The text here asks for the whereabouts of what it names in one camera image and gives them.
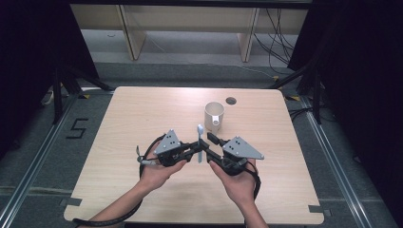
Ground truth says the white cup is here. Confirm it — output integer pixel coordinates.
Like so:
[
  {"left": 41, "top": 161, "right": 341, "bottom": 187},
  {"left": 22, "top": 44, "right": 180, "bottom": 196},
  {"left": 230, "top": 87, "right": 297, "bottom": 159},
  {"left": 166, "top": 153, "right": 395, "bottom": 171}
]
[{"left": 203, "top": 101, "right": 226, "bottom": 134}]

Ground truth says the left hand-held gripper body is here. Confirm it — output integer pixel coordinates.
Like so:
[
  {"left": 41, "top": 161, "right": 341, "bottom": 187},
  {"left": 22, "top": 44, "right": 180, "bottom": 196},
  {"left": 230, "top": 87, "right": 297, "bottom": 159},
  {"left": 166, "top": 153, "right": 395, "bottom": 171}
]
[{"left": 153, "top": 128, "right": 192, "bottom": 168}]

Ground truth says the black metal stand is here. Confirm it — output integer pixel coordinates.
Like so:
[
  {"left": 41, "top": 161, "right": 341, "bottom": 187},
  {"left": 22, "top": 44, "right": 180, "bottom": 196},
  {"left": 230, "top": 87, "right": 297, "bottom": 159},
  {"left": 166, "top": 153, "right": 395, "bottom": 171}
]
[
  {"left": 267, "top": 61, "right": 324, "bottom": 125},
  {"left": 50, "top": 61, "right": 115, "bottom": 125}
]

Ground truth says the metal floor rail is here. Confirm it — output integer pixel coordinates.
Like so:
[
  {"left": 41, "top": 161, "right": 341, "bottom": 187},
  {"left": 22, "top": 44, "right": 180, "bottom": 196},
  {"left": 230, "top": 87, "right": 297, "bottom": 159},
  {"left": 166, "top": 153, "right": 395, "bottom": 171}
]
[
  {"left": 298, "top": 94, "right": 374, "bottom": 228},
  {"left": 0, "top": 93, "right": 80, "bottom": 228}
]

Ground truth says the bundle of black cables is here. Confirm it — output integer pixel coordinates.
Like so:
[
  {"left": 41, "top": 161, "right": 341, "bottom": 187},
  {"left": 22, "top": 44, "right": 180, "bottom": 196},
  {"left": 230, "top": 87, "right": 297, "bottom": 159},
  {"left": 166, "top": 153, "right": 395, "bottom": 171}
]
[{"left": 253, "top": 8, "right": 300, "bottom": 76}]

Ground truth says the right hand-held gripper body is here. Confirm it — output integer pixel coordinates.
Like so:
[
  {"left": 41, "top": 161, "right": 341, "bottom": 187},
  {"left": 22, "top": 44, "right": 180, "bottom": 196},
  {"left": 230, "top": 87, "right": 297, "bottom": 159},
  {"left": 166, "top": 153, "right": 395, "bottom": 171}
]
[{"left": 218, "top": 135, "right": 265, "bottom": 177}]

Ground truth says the person's left hand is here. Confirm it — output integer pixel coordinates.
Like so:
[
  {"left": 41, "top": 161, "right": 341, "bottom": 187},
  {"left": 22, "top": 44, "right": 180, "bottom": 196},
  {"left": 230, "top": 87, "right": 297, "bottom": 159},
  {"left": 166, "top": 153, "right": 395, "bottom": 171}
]
[{"left": 138, "top": 156, "right": 188, "bottom": 193}]

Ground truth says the light blue plastic spoon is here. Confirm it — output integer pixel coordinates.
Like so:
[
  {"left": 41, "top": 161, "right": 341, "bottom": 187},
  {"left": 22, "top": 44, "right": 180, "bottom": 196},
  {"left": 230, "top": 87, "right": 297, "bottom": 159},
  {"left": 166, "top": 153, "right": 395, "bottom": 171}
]
[{"left": 197, "top": 123, "right": 205, "bottom": 164}]

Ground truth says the person's right hand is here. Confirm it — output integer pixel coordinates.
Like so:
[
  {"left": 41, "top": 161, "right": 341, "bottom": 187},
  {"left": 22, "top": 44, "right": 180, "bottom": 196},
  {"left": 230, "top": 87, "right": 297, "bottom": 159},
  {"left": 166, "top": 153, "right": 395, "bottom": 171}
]
[{"left": 208, "top": 158, "right": 259, "bottom": 207}]

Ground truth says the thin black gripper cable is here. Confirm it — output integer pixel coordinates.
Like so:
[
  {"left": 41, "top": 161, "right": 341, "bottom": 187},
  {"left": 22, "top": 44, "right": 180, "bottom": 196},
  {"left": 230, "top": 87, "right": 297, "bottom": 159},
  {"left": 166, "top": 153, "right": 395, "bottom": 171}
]
[{"left": 243, "top": 157, "right": 262, "bottom": 201}]

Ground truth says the grey cable plug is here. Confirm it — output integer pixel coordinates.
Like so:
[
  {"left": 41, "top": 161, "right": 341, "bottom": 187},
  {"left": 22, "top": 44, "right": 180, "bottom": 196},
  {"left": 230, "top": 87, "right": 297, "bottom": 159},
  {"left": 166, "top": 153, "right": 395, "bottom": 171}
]
[{"left": 136, "top": 144, "right": 158, "bottom": 167}]

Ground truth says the black curtain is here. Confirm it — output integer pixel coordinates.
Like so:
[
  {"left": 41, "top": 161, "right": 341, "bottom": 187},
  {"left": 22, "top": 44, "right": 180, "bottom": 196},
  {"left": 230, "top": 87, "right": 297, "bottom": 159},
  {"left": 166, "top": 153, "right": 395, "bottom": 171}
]
[
  {"left": 0, "top": 0, "right": 101, "bottom": 160},
  {"left": 286, "top": 0, "right": 403, "bottom": 219}
]

